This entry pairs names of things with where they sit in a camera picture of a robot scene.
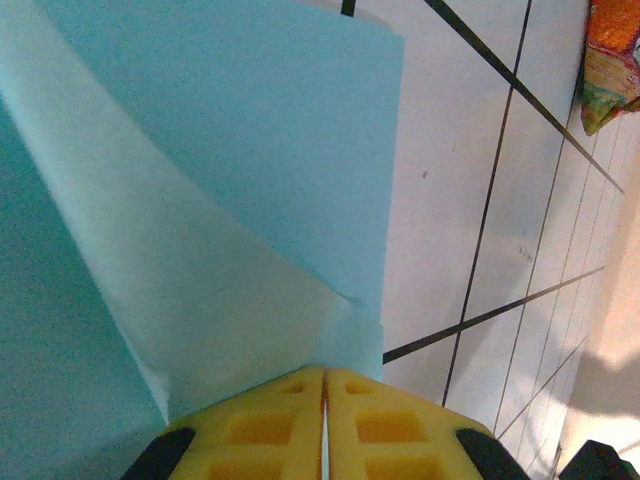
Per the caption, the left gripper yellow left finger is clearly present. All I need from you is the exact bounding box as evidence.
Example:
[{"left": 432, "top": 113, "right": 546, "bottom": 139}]
[{"left": 122, "top": 364, "right": 326, "bottom": 480}]

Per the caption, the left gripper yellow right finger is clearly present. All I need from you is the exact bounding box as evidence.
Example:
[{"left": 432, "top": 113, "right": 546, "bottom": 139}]
[{"left": 324, "top": 367, "right": 526, "bottom": 480}]

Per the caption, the light blue paper sheet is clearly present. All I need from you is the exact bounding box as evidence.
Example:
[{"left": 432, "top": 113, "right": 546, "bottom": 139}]
[{"left": 0, "top": 0, "right": 406, "bottom": 480}]

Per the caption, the red orange snack bag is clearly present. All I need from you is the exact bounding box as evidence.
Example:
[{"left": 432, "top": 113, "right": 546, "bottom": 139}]
[{"left": 579, "top": 0, "right": 640, "bottom": 137}]

